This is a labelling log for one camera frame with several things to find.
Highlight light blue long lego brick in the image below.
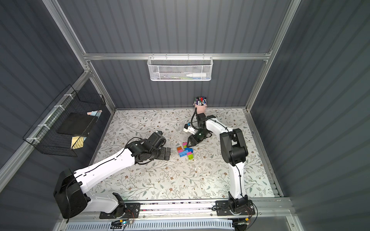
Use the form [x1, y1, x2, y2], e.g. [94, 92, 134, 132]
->
[179, 148, 193, 157]

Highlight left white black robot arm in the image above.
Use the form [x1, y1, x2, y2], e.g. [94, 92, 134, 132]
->
[53, 131, 171, 219]

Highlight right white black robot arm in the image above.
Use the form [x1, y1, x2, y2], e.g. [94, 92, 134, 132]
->
[184, 109, 249, 214]

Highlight pink pen cup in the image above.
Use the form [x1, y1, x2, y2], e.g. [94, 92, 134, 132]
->
[195, 105, 207, 114]

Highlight markers in cup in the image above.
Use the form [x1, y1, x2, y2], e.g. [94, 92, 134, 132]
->
[194, 96, 207, 106]

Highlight floral table mat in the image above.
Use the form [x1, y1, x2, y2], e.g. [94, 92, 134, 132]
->
[83, 108, 277, 201]

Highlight pastel sticky note pad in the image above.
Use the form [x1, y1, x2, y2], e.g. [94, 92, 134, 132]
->
[87, 110, 102, 117]

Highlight white bottle in basket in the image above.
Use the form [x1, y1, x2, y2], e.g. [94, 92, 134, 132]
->
[187, 73, 207, 79]

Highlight yellow sticky notes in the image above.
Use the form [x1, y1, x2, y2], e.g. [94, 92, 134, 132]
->
[71, 136, 86, 150]

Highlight black notebook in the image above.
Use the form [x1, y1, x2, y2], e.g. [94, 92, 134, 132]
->
[57, 113, 98, 137]

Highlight small green circuit board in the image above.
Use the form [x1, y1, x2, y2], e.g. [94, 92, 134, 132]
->
[110, 219, 130, 231]

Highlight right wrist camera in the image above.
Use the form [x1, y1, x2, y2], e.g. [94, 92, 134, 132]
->
[183, 122, 196, 135]

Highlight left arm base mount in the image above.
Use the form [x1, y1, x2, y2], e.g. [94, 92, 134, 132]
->
[99, 203, 141, 219]

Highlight white wire mesh basket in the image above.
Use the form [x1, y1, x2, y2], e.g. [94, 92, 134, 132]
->
[147, 55, 214, 81]

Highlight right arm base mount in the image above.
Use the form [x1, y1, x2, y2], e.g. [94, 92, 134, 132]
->
[211, 199, 256, 218]

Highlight black wire wall basket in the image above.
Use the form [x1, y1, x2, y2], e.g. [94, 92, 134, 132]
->
[23, 88, 106, 157]

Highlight aluminium rail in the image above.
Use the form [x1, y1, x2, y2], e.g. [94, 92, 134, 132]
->
[61, 197, 296, 222]

